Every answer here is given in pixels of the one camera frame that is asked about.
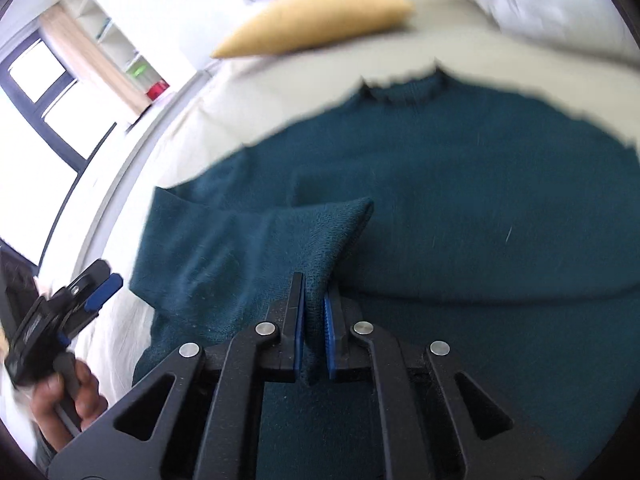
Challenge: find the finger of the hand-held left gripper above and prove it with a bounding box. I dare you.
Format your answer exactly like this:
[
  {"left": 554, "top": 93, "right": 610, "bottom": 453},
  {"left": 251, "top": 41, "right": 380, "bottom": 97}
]
[
  {"left": 62, "top": 259, "right": 112, "bottom": 302},
  {"left": 64, "top": 273, "right": 125, "bottom": 342}
]

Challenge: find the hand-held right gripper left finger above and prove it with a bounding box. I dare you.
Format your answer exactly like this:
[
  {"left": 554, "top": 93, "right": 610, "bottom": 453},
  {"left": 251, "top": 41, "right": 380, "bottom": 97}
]
[{"left": 47, "top": 272, "right": 307, "bottom": 480}]

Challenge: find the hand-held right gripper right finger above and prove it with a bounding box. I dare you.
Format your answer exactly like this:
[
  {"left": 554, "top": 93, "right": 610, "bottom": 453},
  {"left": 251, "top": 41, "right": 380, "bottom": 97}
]
[{"left": 322, "top": 285, "right": 592, "bottom": 480}]

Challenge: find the teal knitted sweater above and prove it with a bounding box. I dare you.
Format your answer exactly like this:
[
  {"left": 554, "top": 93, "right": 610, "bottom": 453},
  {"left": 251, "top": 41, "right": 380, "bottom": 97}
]
[{"left": 129, "top": 67, "right": 639, "bottom": 480}]

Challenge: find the person's left hand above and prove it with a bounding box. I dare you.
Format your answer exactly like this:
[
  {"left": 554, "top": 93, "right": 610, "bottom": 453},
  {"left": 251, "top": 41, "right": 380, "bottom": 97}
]
[{"left": 31, "top": 359, "right": 109, "bottom": 453}]

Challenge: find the dark framed window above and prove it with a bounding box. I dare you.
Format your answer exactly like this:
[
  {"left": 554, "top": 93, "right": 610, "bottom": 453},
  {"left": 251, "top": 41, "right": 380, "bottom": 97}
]
[{"left": 0, "top": 29, "right": 119, "bottom": 267}]

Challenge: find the beige curtain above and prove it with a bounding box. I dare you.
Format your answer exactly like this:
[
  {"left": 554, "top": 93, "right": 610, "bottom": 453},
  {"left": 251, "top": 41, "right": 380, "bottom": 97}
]
[{"left": 40, "top": 2, "right": 152, "bottom": 114}]

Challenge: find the bed with beige sheet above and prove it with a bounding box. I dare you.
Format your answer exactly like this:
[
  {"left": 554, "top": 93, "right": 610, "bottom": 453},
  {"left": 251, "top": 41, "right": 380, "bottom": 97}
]
[{"left": 0, "top": 0, "right": 640, "bottom": 461}]

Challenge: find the yellow pillow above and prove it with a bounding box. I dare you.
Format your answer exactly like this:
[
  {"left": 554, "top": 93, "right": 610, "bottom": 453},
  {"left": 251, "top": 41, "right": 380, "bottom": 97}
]
[{"left": 210, "top": 0, "right": 415, "bottom": 59}]

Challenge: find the white duvet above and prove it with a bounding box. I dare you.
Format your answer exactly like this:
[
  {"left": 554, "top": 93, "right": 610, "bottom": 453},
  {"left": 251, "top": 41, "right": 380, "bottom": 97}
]
[{"left": 440, "top": 0, "right": 637, "bottom": 63}]

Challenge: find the white wall shelf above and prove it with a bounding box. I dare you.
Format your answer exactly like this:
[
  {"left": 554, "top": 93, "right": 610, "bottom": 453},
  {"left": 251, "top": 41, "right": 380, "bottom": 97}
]
[{"left": 74, "top": 0, "right": 172, "bottom": 108}]

